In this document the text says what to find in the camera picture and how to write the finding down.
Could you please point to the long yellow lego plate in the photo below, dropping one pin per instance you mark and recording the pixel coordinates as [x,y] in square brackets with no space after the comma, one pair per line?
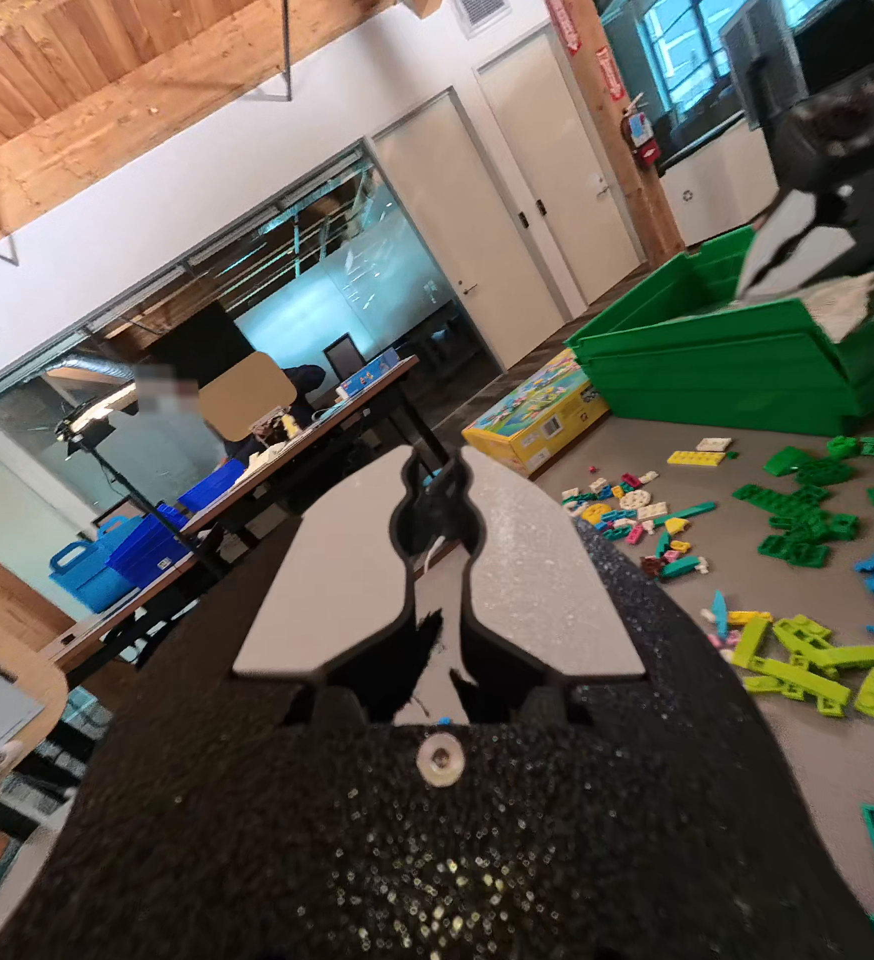
[695,457]

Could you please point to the pile of green lego pieces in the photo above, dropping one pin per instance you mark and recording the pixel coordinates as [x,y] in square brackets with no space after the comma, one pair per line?
[796,517]

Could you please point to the black ceiling rod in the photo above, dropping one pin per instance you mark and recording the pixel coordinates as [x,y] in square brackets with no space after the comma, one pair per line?
[284,52]

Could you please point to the large window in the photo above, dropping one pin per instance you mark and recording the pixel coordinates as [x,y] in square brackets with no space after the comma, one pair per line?
[706,45]

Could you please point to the pile of lime lego pieces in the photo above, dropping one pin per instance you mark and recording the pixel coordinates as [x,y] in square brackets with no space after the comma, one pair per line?
[811,660]

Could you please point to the black light stand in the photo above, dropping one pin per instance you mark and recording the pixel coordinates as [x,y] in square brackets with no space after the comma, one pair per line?
[107,450]

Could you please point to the red fire extinguisher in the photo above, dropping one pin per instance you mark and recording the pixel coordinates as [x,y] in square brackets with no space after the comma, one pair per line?
[640,139]

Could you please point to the blue plastic bin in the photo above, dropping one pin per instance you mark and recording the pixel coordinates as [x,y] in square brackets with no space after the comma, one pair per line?
[212,484]

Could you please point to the black panel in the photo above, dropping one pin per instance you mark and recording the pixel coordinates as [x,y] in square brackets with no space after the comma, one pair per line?
[197,345]

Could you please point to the yellow lego box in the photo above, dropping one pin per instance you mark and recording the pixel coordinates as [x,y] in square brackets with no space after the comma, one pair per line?
[534,427]

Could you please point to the white door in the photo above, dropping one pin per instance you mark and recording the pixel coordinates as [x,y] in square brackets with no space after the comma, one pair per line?
[564,172]
[474,232]

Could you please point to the red arrow sign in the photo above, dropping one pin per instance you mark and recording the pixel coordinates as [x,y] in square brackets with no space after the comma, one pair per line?
[611,73]
[564,22]

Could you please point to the white recycling cabinet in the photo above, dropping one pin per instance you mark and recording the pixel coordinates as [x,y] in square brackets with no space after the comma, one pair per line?
[714,187]

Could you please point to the blue carry case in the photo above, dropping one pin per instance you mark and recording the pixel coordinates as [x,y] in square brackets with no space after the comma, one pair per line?
[81,570]

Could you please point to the white lego plate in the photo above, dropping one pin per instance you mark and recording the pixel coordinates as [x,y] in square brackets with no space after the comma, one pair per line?
[714,444]

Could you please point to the small black monitor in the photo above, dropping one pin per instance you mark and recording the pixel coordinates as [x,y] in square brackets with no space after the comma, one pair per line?
[341,356]

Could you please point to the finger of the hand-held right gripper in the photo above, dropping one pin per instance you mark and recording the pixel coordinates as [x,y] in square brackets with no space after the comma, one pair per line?
[819,259]
[781,221]

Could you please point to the stack of blue bins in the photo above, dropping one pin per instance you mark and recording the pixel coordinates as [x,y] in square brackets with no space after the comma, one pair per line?
[144,547]

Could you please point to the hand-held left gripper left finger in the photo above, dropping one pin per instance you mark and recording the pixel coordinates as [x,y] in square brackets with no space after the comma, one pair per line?
[339,577]

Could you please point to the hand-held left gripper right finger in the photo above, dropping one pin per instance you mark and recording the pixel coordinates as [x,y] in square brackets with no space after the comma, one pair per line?
[542,585]

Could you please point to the wall air vent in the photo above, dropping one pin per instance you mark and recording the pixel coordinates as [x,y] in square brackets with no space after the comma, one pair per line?
[482,11]

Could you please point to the blue lego box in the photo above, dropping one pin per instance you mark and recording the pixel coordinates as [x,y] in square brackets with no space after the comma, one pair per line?
[367,373]

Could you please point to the wooden post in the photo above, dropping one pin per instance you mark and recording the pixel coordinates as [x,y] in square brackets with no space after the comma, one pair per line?
[616,120]

